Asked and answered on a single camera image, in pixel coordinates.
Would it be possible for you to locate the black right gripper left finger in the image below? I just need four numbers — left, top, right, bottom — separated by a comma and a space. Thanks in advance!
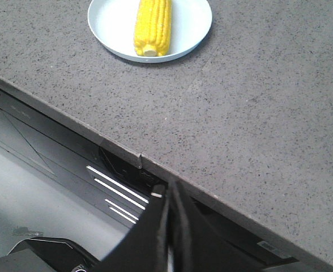
98, 185, 168, 271

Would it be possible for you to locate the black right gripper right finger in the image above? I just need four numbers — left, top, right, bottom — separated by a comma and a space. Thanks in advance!
168, 181, 259, 271

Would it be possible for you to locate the yellow corn cob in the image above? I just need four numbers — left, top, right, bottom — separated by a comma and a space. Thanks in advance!
134, 0, 172, 57

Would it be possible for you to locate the light blue round plate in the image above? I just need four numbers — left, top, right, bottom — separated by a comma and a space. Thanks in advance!
87, 1, 212, 63

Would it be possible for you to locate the black robot base housing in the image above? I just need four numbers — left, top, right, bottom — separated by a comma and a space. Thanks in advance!
0, 237, 100, 271

